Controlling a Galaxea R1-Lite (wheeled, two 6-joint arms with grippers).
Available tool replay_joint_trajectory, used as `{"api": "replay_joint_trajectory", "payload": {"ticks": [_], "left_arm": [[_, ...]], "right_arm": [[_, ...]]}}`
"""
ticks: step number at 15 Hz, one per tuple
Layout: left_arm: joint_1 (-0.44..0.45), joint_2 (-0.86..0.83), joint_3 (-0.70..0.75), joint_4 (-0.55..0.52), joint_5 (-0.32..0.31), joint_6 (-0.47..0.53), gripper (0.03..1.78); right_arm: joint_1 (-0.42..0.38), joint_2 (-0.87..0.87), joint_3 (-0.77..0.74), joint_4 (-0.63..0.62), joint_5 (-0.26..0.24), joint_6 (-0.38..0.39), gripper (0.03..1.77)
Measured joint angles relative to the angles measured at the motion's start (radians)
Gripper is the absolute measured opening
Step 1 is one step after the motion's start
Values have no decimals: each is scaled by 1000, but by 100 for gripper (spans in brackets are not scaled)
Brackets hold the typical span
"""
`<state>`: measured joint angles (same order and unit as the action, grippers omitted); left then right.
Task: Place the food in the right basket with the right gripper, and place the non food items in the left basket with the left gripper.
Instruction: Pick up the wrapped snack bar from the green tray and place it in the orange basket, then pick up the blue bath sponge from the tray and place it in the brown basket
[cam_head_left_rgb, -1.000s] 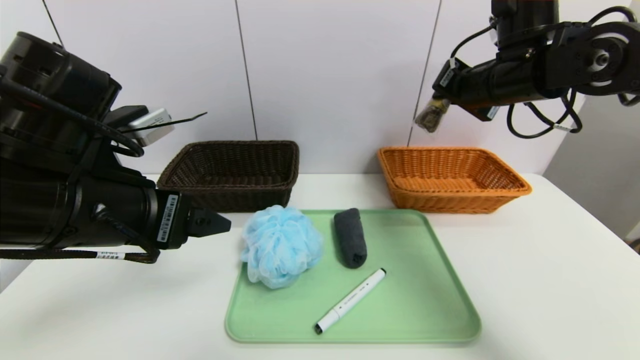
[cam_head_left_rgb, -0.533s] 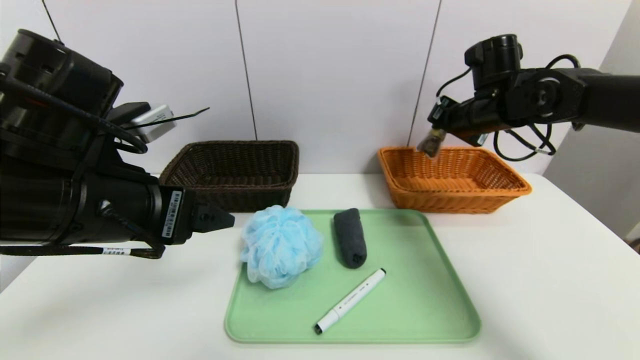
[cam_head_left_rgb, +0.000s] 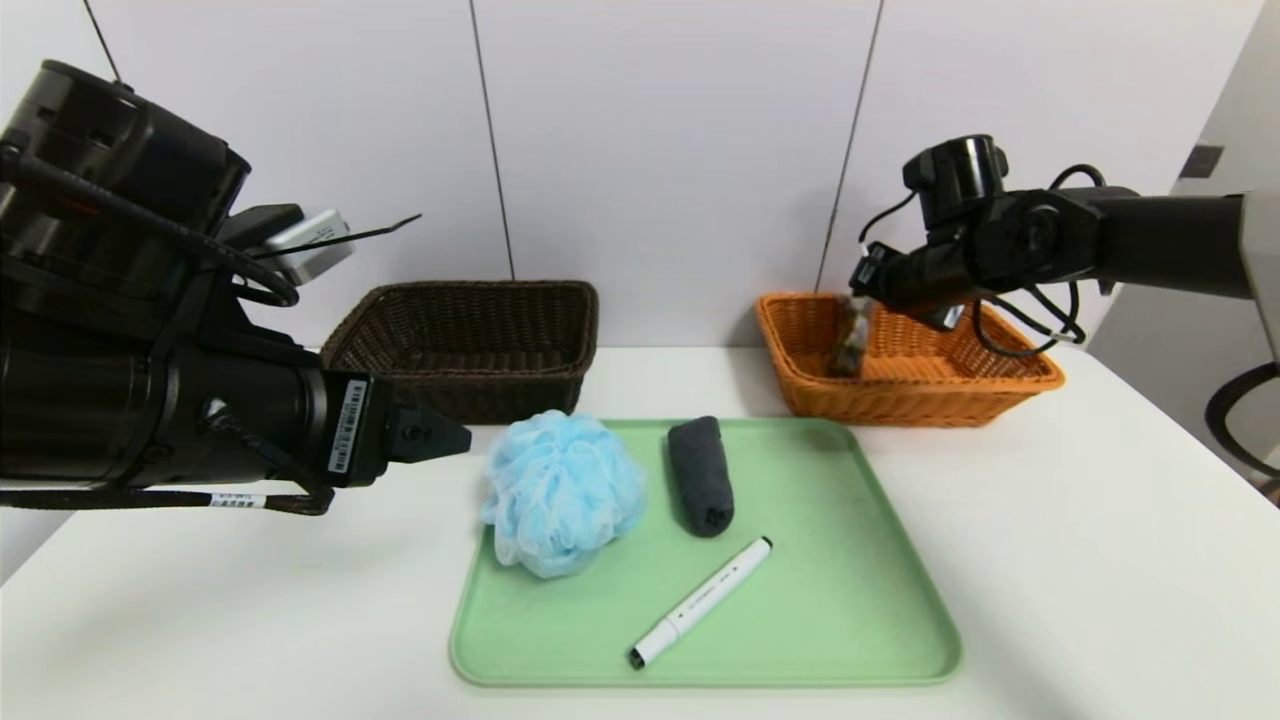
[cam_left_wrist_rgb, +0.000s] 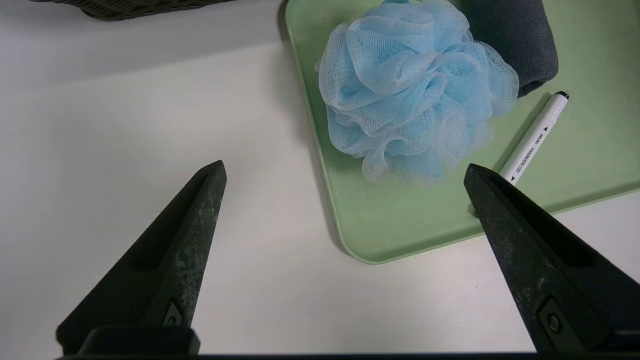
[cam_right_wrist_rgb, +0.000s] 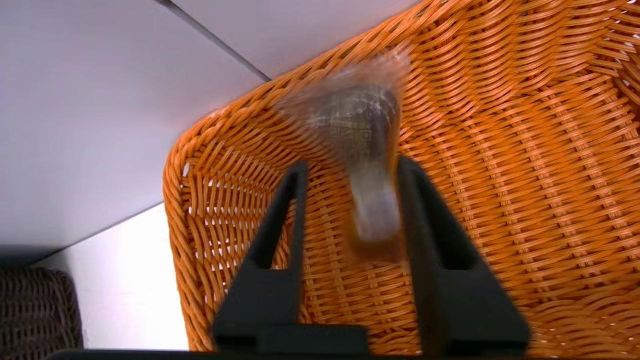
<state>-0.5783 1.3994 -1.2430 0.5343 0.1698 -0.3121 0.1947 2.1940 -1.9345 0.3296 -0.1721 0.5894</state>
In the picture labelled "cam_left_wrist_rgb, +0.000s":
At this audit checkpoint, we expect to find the dark brown wicker basket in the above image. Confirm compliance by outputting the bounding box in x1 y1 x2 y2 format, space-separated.
30 0 236 22

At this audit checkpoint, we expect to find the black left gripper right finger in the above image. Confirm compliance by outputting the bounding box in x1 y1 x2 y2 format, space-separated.
463 163 640 356

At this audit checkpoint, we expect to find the dark grey towel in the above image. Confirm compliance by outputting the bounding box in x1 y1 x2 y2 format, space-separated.
462 0 559 98

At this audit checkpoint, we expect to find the light blue mesh bath sponge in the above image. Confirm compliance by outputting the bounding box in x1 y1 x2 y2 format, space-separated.
315 0 520 187

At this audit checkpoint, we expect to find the light green plastic tray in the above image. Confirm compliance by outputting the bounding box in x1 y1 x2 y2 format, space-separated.
285 0 640 265

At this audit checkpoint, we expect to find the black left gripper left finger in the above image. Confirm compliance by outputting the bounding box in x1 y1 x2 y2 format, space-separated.
56 160 227 353

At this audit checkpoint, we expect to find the white marker pen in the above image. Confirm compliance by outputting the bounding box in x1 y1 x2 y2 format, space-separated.
500 91 570 187

